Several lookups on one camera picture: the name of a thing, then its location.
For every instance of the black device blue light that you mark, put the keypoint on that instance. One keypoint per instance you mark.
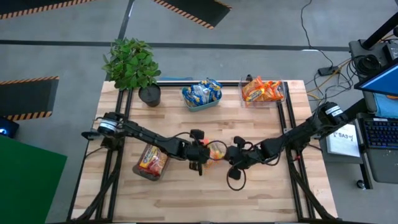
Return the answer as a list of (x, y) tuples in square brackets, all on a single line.
[(9, 127)]

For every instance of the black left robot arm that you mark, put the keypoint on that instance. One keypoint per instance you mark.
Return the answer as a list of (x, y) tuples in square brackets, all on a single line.
[(149, 137)]

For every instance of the blue cloth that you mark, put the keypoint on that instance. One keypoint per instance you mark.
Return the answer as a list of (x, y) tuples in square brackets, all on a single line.
[(387, 107)]

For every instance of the teal plastic bin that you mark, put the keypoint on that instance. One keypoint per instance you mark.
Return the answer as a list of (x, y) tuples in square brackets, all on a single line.
[(202, 108)]

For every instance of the grey workstation cart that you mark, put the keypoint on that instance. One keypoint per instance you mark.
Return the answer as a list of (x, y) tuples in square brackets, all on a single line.
[(385, 168)]

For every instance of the white paper sheet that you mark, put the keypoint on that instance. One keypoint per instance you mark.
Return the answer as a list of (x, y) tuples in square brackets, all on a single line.
[(343, 141)]

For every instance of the black caster wheel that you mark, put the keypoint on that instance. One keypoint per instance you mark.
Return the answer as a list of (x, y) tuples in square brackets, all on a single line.
[(360, 184)]

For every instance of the blue-screen monitor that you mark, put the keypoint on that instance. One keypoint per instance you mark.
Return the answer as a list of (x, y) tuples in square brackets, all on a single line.
[(382, 82)]

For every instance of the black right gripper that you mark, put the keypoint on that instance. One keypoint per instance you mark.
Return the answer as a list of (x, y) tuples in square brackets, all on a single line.
[(245, 157)]

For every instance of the backlit keyboard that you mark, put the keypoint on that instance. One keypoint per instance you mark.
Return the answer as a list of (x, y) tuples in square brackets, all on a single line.
[(381, 133)]

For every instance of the black pole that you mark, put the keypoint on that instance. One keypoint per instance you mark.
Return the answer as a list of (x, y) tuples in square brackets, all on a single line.
[(379, 32)]

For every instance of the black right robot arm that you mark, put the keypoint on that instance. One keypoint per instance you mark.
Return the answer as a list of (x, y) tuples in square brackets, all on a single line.
[(298, 133)]

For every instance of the smoky grey plastic bin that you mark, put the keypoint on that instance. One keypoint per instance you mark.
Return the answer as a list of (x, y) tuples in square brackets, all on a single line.
[(138, 169)]

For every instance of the green potted plant black pot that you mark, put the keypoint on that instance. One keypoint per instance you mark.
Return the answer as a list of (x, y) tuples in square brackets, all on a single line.
[(133, 62)]

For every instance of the black frame clamp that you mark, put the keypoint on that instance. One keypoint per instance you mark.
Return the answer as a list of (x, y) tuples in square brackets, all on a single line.
[(248, 77)]

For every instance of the black hazard-striped mat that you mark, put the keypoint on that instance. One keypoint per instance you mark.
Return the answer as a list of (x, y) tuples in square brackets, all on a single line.
[(25, 99), (31, 4), (199, 11)]

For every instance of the green board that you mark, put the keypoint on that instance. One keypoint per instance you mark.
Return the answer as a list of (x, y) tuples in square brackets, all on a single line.
[(28, 186)]

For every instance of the clear plastic bin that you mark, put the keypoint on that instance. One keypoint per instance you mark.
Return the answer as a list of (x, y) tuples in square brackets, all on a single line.
[(245, 104)]

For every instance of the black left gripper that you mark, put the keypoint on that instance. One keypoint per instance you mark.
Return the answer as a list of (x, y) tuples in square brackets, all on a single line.
[(196, 152)]

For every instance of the black power adapter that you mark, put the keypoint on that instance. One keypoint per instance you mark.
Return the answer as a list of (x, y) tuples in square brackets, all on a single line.
[(327, 71)]

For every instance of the black aluminium table frame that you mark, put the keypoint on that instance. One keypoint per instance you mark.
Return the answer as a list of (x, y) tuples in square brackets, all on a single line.
[(174, 83)]

